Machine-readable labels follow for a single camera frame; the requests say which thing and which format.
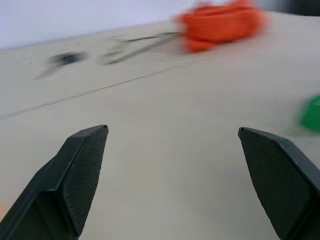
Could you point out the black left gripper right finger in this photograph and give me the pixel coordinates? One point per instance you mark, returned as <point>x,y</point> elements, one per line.
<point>277,180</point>

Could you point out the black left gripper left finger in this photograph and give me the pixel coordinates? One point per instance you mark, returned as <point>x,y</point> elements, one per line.
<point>75,175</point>

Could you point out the green cube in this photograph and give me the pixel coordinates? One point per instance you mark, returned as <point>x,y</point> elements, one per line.
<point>309,113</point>

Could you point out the small black object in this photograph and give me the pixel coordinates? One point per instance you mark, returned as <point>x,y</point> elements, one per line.
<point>65,58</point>

